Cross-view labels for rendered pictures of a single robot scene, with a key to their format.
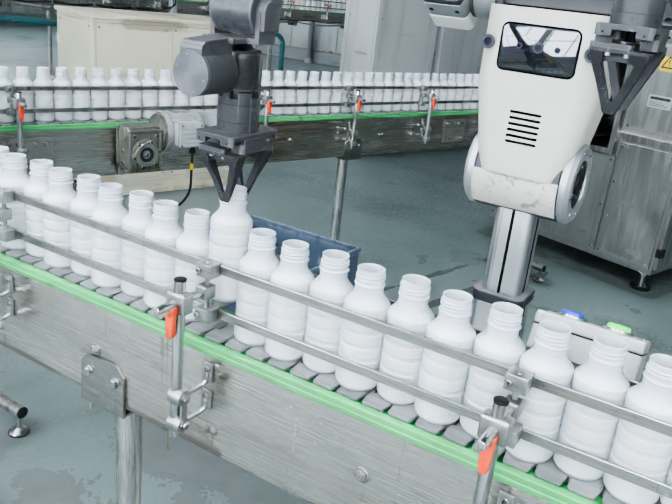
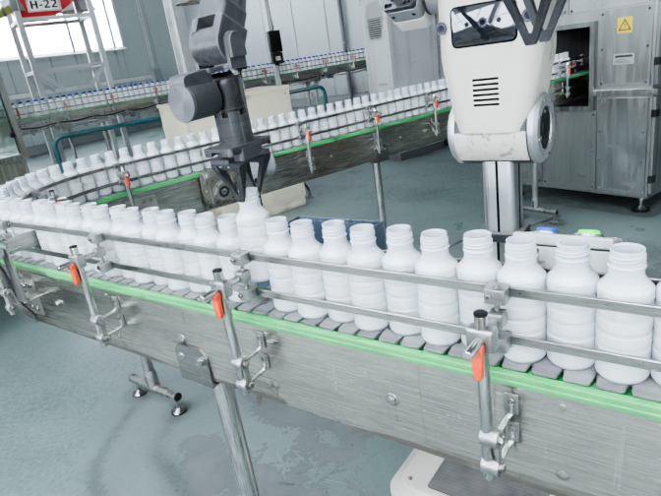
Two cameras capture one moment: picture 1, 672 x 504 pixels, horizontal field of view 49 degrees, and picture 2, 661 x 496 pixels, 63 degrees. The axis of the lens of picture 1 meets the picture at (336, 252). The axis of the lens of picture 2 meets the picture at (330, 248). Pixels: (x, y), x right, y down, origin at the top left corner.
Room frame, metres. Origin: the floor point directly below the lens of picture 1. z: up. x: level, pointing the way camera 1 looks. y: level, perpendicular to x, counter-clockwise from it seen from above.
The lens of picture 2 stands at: (0.09, -0.11, 1.42)
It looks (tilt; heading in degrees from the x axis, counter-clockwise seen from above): 20 degrees down; 9
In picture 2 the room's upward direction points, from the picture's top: 9 degrees counter-clockwise
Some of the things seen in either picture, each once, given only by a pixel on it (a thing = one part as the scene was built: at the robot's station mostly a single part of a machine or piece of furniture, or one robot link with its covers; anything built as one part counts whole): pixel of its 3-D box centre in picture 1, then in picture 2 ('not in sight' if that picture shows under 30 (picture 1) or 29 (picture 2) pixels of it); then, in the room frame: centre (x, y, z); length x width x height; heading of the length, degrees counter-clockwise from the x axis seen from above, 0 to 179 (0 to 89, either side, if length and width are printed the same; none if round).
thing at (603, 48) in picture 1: (620, 72); (533, 6); (0.88, -0.30, 1.43); 0.07 x 0.07 x 0.09; 60
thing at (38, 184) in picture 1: (43, 208); (127, 241); (1.20, 0.51, 1.08); 0.06 x 0.06 x 0.17
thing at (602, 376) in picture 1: (594, 406); (571, 302); (0.73, -0.31, 1.08); 0.06 x 0.06 x 0.17
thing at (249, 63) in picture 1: (237, 70); (224, 94); (0.99, 0.16, 1.38); 0.07 x 0.06 x 0.07; 150
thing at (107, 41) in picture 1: (148, 100); (235, 156); (5.24, 1.45, 0.59); 1.10 x 0.62 x 1.18; 132
